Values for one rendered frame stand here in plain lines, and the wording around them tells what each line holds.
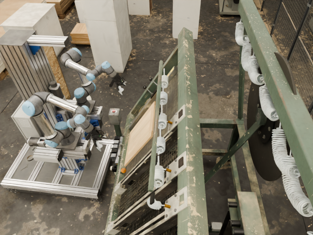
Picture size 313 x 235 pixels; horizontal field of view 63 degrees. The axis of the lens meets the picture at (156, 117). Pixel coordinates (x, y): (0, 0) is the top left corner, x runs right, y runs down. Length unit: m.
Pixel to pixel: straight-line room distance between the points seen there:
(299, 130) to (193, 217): 0.58
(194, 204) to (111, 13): 3.84
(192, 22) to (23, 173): 4.47
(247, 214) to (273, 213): 2.15
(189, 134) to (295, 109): 0.53
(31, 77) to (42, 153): 0.81
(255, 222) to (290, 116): 0.53
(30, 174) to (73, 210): 0.74
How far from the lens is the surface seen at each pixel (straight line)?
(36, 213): 3.67
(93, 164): 3.52
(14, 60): 2.46
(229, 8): 7.46
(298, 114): 1.32
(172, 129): 1.60
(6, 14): 7.04
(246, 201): 1.43
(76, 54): 2.80
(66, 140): 2.67
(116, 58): 5.02
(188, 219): 1.18
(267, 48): 1.72
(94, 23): 4.80
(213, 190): 3.49
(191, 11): 5.99
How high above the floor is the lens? 3.04
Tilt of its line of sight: 46 degrees down
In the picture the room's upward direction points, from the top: 3 degrees counter-clockwise
